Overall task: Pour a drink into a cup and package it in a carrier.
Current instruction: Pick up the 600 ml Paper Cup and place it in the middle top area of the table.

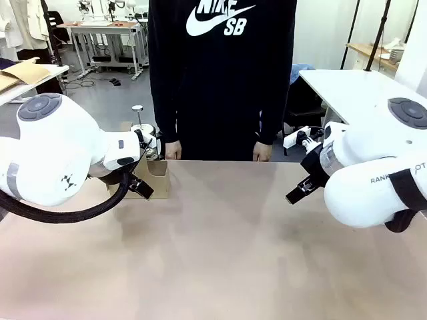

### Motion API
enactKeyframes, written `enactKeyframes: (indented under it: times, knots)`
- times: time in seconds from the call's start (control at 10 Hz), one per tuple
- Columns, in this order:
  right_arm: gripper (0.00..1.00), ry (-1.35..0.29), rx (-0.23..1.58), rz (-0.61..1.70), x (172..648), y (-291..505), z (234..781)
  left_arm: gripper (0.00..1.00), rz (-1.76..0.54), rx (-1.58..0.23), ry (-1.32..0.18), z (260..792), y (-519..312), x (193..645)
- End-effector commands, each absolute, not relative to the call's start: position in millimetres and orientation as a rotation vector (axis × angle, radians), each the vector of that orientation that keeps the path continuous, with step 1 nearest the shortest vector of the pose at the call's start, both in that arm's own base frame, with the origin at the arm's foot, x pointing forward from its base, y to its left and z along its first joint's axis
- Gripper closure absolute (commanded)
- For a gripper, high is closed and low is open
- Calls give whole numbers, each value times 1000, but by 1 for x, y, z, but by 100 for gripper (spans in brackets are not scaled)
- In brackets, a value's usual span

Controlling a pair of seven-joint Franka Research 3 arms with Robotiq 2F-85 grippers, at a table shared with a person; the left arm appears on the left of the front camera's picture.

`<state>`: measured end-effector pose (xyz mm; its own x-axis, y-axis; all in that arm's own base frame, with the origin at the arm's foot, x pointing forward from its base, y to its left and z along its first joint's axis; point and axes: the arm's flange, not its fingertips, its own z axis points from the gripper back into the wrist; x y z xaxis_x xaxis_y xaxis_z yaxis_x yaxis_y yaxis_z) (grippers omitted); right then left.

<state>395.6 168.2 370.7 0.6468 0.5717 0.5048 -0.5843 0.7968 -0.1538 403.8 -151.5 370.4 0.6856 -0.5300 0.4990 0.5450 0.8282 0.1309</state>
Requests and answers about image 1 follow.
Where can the blue plastic bag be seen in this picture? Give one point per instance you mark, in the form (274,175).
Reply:
(300,71)

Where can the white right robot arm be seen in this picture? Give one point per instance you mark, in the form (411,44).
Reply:
(367,146)

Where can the white desk with grey legs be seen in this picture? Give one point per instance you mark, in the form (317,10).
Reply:
(100,28)

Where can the bystander in black trousers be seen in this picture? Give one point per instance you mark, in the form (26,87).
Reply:
(36,56)

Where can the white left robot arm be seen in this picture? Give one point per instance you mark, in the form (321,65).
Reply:
(50,150)

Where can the person in black hoodie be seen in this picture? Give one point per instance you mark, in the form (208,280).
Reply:
(220,100)

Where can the person's right hand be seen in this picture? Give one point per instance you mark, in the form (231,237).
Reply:
(173,150)

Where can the person's left hand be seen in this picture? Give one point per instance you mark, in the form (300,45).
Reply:
(263,152)

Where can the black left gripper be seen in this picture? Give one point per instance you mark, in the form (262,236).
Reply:
(115,176)

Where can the white table holding cardboard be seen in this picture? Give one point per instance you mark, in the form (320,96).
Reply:
(43,75)

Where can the white hanging coat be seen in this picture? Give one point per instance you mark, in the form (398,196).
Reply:
(20,23)

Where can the person's left forearm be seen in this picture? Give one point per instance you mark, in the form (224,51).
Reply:
(272,126)

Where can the black stand pole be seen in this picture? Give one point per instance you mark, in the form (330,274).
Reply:
(350,33)
(377,36)

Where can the person's right forearm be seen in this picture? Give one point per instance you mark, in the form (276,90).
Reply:
(166,126)

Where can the large white side table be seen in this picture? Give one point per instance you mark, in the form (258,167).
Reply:
(350,90)

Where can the brown cardboard sheets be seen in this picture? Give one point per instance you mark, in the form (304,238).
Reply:
(23,71)

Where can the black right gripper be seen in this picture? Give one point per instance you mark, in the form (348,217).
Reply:
(317,166)

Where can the white power strip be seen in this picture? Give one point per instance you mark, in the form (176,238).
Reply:
(290,140)

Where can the black office chair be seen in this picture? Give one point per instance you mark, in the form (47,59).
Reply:
(303,110)

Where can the brown cardboard cup carrier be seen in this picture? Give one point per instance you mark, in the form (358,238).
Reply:
(160,186)

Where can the wooden top table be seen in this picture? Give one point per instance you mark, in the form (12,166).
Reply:
(363,50)

